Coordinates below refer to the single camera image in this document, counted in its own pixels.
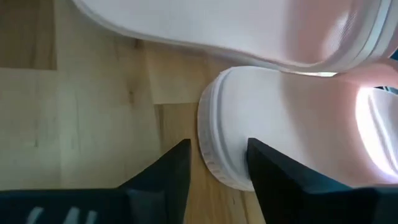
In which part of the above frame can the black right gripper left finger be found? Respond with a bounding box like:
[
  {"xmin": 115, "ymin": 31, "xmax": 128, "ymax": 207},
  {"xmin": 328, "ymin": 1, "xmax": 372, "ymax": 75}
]
[{"xmin": 0, "ymin": 138, "xmax": 192, "ymax": 224}]

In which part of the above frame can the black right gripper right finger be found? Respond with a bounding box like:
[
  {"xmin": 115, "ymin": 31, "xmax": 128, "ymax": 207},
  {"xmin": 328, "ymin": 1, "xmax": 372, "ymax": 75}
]
[{"xmin": 247, "ymin": 138, "xmax": 398, "ymax": 224}]

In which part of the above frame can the pink rubber slide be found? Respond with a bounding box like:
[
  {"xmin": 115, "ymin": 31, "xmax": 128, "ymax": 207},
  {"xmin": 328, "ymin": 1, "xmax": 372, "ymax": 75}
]
[
  {"xmin": 197, "ymin": 60, "xmax": 398, "ymax": 191},
  {"xmin": 71, "ymin": 0, "xmax": 398, "ymax": 74}
]

